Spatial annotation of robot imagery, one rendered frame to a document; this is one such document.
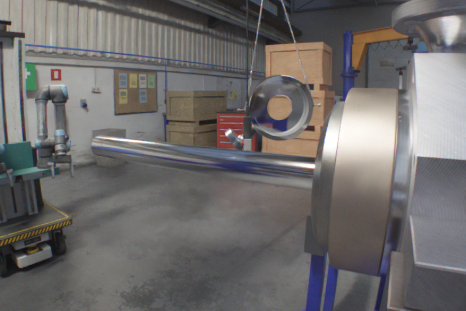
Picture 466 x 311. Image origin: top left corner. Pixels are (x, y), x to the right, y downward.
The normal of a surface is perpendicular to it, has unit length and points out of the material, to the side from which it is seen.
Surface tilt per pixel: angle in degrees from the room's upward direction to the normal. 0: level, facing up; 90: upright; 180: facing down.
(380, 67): 90
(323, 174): 74
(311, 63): 90
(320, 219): 104
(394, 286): 0
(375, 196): 82
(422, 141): 45
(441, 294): 90
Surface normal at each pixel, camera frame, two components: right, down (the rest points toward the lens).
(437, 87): -0.35, -0.62
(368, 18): -0.51, 0.11
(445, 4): -0.77, 0.08
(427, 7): -0.90, 0.06
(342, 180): -0.48, -0.13
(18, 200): 0.82, 0.07
